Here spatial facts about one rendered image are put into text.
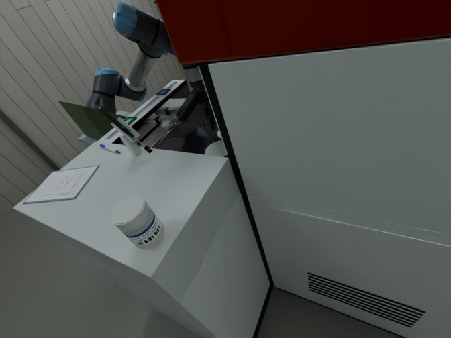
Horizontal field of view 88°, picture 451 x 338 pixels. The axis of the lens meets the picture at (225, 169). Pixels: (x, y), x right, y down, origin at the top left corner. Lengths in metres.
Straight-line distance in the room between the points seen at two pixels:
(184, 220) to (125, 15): 0.56
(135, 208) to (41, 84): 2.89
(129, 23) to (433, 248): 0.94
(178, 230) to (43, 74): 2.93
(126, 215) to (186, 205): 0.15
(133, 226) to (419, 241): 0.64
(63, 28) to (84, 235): 2.94
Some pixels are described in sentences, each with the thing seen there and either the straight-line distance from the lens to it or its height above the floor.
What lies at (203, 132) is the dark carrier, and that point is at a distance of 0.92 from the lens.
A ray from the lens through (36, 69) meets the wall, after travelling 3.30.
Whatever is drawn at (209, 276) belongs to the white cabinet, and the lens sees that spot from 0.71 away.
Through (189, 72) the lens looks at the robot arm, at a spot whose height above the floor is 1.15.
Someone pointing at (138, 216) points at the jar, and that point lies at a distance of 0.48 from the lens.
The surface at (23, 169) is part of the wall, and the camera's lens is 3.36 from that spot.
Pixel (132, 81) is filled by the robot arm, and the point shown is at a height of 1.02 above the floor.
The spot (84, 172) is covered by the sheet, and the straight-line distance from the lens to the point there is 0.92.
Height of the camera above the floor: 1.36
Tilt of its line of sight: 40 degrees down
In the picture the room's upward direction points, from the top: 20 degrees counter-clockwise
